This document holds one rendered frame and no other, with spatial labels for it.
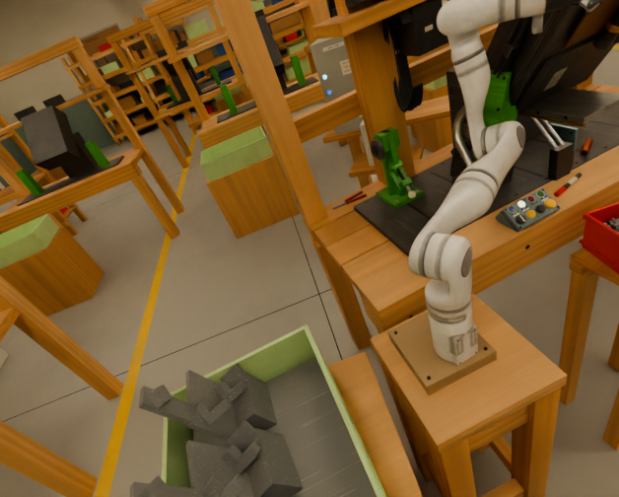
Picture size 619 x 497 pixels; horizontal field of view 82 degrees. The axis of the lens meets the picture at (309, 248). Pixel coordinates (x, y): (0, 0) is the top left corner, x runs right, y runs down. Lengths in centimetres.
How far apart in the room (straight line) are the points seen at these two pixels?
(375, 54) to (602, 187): 85
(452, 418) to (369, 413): 21
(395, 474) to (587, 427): 110
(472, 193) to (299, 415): 66
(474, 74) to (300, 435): 94
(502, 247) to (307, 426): 74
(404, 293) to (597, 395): 111
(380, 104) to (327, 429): 113
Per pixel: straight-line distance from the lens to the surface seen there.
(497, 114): 133
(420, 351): 95
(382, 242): 128
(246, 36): 129
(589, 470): 182
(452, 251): 69
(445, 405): 91
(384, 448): 95
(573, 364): 167
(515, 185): 143
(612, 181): 144
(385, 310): 104
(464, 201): 81
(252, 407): 95
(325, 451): 92
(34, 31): 1192
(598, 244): 127
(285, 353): 102
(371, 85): 145
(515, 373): 96
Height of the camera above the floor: 166
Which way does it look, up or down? 34 degrees down
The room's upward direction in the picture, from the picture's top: 23 degrees counter-clockwise
